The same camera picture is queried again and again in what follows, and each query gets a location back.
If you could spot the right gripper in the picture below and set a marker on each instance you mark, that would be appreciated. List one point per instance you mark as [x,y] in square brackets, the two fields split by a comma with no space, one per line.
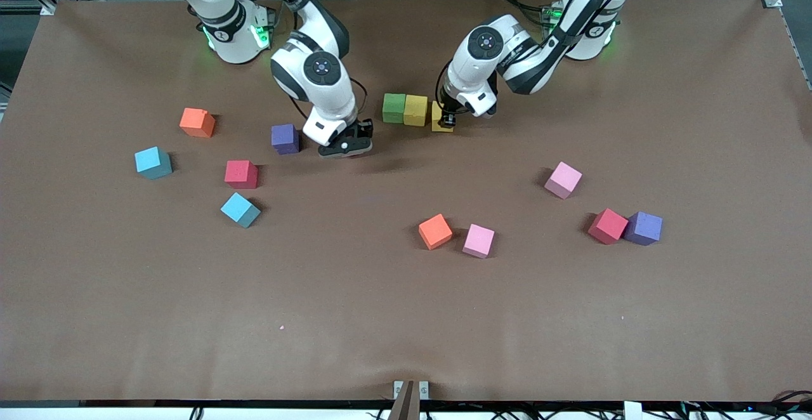
[363,129]

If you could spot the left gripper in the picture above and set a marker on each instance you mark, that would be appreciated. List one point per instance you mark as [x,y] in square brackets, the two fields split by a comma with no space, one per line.
[446,108]

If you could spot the yellow foam cube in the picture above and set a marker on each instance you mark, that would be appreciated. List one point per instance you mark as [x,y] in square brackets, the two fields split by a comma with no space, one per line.
[415,109]
[436,118]

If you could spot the green foam cube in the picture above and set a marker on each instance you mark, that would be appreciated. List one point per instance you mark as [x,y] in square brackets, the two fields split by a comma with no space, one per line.
[394,106]

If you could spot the blue-violet foam cube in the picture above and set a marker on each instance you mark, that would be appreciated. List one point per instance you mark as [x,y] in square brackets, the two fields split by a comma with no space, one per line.
[283,136]
[642,227]

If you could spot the orange foam cube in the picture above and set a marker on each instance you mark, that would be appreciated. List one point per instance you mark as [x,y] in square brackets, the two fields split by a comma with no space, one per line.
[434,231]
[196,122]

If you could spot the pink foam cube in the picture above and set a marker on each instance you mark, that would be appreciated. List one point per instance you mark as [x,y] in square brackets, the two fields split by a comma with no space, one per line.
[478,240]
[563,179]

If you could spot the cyan foam cube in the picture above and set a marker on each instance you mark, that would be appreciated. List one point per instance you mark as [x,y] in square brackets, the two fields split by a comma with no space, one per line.
[239,208]
[152,161]

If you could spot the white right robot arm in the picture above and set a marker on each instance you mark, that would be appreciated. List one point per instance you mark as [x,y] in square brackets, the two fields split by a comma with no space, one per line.
[322,70]

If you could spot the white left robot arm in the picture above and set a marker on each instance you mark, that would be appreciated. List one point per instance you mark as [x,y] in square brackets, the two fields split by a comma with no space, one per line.
[485,42]

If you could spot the red foam cube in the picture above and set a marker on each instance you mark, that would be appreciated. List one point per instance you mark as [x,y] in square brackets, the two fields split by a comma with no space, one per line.
[607,225]
[240,172]

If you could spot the brown table cover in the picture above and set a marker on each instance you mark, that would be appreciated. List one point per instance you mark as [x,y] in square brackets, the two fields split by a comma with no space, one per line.
[380,312]

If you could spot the metal corner clamp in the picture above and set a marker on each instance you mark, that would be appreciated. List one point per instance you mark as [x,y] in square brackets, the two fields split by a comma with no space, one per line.
[48,9]
[771,0]

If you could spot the small white box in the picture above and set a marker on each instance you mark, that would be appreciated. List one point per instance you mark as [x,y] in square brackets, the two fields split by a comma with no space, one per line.
[632,412]

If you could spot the metal mount with brown post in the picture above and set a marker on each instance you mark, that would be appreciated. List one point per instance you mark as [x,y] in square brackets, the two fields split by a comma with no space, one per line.
[406,401]

